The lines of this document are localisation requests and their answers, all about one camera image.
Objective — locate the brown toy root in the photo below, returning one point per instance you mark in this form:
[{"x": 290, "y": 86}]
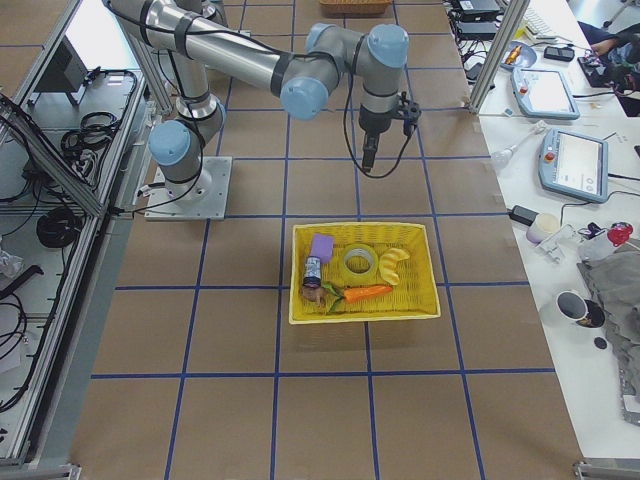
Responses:
[{"x": 317, "y": 295}]

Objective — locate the blue plate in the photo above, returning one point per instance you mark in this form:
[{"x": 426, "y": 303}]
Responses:
[{"x": 527, "y": 58}]

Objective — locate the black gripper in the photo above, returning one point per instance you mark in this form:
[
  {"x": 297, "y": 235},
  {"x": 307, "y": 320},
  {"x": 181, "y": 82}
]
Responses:
[{"x": 372, "y": 121}]

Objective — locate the yellow tape roll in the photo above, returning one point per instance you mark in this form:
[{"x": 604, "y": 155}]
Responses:
[{"x": 359, "y": 264}]

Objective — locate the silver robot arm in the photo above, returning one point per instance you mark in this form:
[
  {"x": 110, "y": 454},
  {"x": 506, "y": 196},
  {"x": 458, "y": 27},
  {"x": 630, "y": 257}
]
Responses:
[{"x": 303, "y": 82}]

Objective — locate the near teach pendant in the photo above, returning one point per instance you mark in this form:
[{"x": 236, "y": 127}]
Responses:
[{"x": 574, "y": 165}]

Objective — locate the white mug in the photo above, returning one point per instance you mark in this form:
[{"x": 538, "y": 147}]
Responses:
[{"x": 571, "y": 306}]

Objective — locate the red round object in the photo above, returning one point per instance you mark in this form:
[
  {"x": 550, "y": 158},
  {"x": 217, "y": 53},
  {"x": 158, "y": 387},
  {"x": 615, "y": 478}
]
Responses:
[{"x": 619, "y": 233}]

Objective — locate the small labelled bottle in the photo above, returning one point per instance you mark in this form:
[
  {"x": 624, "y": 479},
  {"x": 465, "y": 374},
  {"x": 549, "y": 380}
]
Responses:
[{"x": 312, "y": 275}]

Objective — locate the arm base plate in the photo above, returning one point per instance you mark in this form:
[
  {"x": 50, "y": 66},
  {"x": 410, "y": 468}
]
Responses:
[{"x": 204, "y": 198}]

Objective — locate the black power adapter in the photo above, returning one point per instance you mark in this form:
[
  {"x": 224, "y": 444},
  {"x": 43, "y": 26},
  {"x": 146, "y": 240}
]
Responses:
[{"x": 522, "y": 215}]

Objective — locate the purple sponge block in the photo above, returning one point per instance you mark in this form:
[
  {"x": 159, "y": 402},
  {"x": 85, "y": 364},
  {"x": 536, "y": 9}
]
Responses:
[{"x": 322, "y": 246}]

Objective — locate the orange toy carrot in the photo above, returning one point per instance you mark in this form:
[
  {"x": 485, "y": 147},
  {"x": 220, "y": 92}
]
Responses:
[{"x": 355, "y": 294}]

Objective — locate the brass cylinder tool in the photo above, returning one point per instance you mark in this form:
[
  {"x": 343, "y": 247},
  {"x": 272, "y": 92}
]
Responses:
[{"x": 513, "y": 55}]

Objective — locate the aluminium frame post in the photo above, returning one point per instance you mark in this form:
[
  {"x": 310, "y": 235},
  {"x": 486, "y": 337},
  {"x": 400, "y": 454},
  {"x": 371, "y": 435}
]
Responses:
[{"x": 512, "y": 18}]

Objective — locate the yellow toy banana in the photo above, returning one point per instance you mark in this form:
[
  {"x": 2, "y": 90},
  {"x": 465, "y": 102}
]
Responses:
[{"x": 388, "y": 263}]

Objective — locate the yellow woven basket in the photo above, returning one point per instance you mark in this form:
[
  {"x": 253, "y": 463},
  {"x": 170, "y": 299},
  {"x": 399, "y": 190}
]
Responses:
[{"x": 414, "y": 298}]

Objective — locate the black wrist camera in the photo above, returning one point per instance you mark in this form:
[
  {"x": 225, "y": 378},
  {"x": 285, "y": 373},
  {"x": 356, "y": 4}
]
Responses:
[{"x": 408, "y": 112}]

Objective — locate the far teach pendant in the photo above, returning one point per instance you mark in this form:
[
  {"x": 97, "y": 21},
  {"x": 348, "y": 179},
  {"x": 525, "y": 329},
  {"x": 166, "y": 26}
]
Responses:
[{"x": 543, "y": 94}]

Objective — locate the teach pendant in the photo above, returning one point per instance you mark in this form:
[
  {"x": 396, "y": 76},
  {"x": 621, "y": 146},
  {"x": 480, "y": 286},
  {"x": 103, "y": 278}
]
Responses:
[
  {"x": 543, "y": 94},
  {"x": 574, "y": 165}
]

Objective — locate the brown wicker basket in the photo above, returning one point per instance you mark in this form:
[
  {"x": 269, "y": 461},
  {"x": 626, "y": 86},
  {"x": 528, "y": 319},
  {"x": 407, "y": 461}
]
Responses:
[{"x": 354, "y": 7}]

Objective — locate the lavender white cup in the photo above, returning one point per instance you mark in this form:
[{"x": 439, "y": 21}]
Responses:
[{"x": 543, "y": 226}]

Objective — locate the grey cloth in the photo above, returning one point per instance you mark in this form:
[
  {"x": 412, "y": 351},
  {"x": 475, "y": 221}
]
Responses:
[{"x": 613, "y": 283}]

